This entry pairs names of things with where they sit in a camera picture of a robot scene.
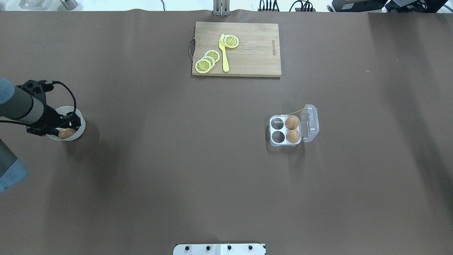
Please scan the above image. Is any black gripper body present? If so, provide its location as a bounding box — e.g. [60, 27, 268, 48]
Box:
[27, 106, 69, 137]

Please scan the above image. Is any brown egg from bowl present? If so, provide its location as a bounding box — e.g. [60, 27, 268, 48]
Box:
[59, 129, 77, 139]

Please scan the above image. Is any white ceramic bowl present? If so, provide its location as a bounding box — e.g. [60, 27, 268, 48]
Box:
[47, 106, 86, 141]

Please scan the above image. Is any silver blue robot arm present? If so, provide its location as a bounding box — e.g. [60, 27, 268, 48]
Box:
[0, 79, 86, 141]

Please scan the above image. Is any clear plastic egg carton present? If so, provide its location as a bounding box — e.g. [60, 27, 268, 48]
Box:
[268, 104, 319, 147]

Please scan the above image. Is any brown egg in carton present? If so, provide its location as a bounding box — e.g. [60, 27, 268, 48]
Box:
[285, 115, 300, 130]
[286, 129, 301, 144]

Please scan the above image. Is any small metal cup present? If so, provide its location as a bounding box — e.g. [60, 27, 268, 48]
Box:
[60, 0, 78, 10]

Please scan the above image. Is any lemon slice at board end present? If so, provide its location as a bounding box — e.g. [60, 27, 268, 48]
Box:
[194, 59, 211, 74]

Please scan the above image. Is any middle lemon slice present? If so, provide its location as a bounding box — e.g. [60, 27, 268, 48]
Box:
[201, 56, 216, 68]

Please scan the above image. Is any yellow plastic knife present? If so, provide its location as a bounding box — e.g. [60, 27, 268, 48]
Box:
[218, 34, 230, 73]

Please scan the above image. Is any lemon slice beside knife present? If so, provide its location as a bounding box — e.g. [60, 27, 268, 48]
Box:
[222, 34, 239, 49]

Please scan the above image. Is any wooden cutting board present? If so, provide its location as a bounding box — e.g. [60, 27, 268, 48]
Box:
[191, 22, 282, 78]

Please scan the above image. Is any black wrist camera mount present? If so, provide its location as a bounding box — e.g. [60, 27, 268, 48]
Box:
[17, 80, 55, 104]

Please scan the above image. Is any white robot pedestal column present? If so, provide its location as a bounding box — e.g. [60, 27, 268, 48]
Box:
[173, 243, 266, 255]

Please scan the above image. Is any aluminium frame post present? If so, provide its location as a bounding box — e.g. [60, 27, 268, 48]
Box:
[212, 0, 231, 17]

